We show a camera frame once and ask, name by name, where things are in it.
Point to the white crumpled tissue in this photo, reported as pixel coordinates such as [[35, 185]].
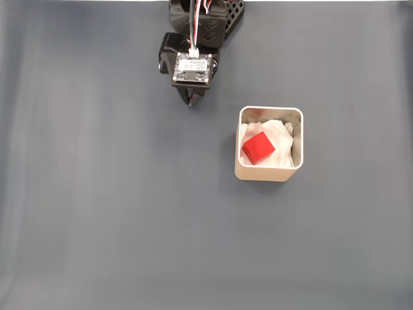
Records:
[[282, 142]]

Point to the camera circuit board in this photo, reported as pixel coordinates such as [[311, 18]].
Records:
[[193, 69]]

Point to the red cube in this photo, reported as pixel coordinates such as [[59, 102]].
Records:
[[258, 148]]

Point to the beige square box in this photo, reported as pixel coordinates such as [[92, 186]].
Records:
[[267, 173]]

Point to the dark grey table mat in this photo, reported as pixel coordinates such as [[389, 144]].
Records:
[[129, 193]]

